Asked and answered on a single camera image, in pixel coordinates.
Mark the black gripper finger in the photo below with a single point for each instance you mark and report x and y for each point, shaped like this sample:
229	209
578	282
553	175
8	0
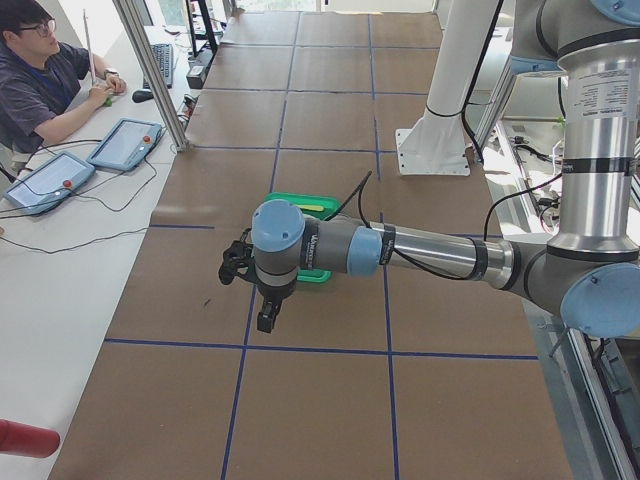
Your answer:
267	316

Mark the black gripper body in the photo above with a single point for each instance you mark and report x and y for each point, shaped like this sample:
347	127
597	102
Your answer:
272	293

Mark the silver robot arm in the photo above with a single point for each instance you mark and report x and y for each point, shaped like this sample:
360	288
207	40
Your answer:
588	272

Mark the yellow plastic spoon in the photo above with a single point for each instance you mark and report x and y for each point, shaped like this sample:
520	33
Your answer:
311	207

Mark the green plastic tray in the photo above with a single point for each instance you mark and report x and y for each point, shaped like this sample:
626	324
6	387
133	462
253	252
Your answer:
331	205

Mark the white side desk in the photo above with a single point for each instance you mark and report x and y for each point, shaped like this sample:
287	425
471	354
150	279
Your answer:
62	275

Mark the blue teach pendant far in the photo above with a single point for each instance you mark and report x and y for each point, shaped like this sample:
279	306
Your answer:
126	145

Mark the blue teach pendant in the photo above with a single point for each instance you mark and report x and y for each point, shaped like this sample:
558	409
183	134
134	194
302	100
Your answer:
48	185
126	145

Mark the black computer mouse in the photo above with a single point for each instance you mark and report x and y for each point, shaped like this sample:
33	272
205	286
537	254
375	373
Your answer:
142	95

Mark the blue teach pendant near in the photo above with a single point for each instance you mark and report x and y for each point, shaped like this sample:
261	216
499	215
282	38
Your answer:
48	185

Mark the black keyboard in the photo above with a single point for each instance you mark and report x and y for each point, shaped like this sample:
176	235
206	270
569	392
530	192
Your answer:
163	53

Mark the red cylinder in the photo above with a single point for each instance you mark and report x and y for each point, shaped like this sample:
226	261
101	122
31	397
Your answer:
27	440

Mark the seated person in grey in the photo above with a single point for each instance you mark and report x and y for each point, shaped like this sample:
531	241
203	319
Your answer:
49	89

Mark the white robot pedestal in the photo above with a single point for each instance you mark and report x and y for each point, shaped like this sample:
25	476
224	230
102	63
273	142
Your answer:
435	145

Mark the aluminium frame post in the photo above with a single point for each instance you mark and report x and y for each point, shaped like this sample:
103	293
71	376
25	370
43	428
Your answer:
133	26

